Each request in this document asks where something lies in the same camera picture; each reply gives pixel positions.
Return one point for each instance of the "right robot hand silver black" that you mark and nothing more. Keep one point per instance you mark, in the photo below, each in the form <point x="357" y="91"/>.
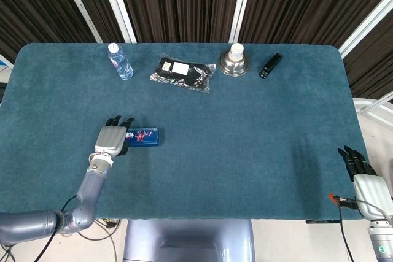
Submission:
<point x="370" y="193"/>

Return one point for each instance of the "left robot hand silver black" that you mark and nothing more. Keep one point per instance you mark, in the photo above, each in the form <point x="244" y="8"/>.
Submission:
<point x="110" y="140"/>

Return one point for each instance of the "blue rectangular box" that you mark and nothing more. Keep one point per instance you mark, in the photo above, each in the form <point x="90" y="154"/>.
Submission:
<point x="144" y="137"/>

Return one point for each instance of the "right robot arm grey-blue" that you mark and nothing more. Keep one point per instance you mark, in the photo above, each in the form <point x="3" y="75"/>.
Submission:
<point x="382" y="243"/>

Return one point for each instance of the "clear plastic water bottle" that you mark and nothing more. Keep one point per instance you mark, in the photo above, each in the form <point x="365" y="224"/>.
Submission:
<point x="121" y="62"/>

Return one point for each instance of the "yellow black power plug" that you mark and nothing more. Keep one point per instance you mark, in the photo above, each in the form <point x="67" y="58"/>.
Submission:
<point x="110" y="223"/>

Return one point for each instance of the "plastic bag with black cloth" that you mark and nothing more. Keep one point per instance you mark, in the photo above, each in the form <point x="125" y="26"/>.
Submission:
<point x="184" y="73"/>

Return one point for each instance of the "teal table cloth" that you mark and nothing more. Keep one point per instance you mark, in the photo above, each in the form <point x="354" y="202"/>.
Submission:
<point x="215" y="139"/>

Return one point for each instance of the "grey-blue robot torso base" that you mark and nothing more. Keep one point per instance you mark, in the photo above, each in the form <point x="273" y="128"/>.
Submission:
<point x="188" y="240"/>

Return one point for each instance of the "stainless steel bowl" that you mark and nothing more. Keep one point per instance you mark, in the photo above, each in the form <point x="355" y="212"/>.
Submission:
<point x="235" y="67"/>

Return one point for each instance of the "small white plastic bottle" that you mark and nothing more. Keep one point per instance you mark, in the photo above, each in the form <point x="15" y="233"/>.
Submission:
<point x="237" y="51"/>

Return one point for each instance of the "black stapler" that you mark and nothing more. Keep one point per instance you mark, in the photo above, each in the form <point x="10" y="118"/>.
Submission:
<point x="270" y="65"/>

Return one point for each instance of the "white metal stand base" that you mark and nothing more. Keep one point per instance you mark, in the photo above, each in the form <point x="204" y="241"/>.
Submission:
<point x="373" y="107"/>

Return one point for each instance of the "white metal stand pole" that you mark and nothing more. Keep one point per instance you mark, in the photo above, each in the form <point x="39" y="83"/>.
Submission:
<point x="367" y="24"/>
<point x="241" y="5"/>
<point x="118" y="5"/>
<point x="80" y="5"/>

